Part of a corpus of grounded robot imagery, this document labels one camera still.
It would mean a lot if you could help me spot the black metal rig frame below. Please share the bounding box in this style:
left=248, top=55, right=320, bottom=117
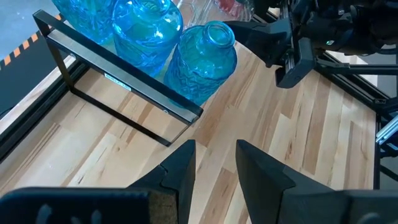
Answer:
left=0, top=0, right=398, bottom=191

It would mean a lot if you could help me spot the blue textured glass vase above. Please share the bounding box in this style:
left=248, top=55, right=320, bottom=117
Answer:
left=51, top=0, right=118, bottom=45
left=111, top=0, right=184, bottom=78
left=164, top=21, right=238, bottom=106

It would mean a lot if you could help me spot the wooden shelf black frame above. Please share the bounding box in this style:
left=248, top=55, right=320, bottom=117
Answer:
left=32, top=9, right=205, bottom=147

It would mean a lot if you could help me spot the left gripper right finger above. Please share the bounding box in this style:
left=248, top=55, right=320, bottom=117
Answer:
left=235, top=139, right=333, bottom=224

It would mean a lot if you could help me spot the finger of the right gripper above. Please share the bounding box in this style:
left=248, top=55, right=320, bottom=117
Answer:
left=223, top=18, right=292, bottom=68
left=275, top=37, right=316, bottom=90

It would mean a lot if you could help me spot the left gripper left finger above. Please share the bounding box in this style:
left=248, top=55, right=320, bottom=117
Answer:
left=127, top=139, right=197, bottom=224

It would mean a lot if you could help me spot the clear conical glass vase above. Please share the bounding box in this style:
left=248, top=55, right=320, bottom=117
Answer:
left=177, top=0, right=218, bottom=29

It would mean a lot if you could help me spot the black hazard-striped mat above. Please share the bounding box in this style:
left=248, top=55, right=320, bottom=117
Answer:
left=0, top=14, right=65, bottom=116

